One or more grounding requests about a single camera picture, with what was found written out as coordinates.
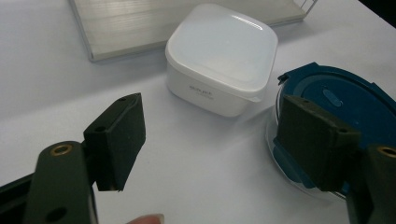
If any white square lidded container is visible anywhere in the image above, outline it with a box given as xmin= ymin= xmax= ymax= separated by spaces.
xmin=164 ymin=3 xmax=279 ymax=118

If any blue round lid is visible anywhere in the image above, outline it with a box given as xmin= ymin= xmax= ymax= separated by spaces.
xmin=265 ymin=61 xmax=396 ymax=200

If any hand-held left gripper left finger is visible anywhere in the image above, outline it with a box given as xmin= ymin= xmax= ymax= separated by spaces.
xmin=83 ymin=92 xmax=147 ymax=192

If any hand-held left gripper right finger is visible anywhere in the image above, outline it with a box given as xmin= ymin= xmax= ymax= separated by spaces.
xmin=276 ymin=94 xmax=362 ymax=192

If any clear acrylic stand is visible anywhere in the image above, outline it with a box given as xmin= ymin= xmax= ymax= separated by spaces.
xmin=292 ymin=0 xmax=319 ymax=14

